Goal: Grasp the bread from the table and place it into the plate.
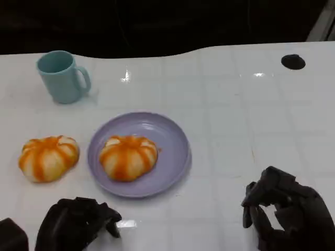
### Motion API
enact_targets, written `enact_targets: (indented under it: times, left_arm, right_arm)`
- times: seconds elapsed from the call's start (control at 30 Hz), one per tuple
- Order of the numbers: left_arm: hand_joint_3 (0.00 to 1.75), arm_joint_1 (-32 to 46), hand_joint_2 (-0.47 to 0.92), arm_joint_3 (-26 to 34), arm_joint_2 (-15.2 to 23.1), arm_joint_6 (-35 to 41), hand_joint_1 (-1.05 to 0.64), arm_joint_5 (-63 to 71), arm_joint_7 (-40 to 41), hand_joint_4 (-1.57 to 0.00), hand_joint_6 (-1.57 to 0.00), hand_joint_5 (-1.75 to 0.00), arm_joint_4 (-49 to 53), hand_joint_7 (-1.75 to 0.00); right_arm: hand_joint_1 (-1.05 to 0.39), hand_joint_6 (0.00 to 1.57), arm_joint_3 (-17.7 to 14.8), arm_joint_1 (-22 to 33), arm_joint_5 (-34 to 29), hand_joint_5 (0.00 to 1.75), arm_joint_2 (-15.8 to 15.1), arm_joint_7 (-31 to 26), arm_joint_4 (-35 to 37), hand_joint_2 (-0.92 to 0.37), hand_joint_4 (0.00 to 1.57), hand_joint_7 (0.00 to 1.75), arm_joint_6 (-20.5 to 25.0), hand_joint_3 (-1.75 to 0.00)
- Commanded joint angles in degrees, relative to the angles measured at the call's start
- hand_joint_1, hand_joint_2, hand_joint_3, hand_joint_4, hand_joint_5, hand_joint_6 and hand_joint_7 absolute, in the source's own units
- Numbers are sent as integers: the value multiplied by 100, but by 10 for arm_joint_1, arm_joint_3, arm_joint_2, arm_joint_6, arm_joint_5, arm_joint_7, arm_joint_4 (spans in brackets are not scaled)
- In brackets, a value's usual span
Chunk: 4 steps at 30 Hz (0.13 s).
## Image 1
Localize orange and white toy bread roll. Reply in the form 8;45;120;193
18;135;80;183
98;134;159;182

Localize grey metal frame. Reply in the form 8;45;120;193
306;0;335;42

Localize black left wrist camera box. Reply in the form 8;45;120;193
0;218;29;251

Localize lilac plate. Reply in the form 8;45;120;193
87;111;192;199

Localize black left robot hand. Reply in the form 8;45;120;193
34;197;123;251

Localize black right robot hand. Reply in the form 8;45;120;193
241;166;335;251

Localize pale green mug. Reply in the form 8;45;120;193
36;50;92;105

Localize black round table grommet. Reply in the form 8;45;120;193
281;53;306;70

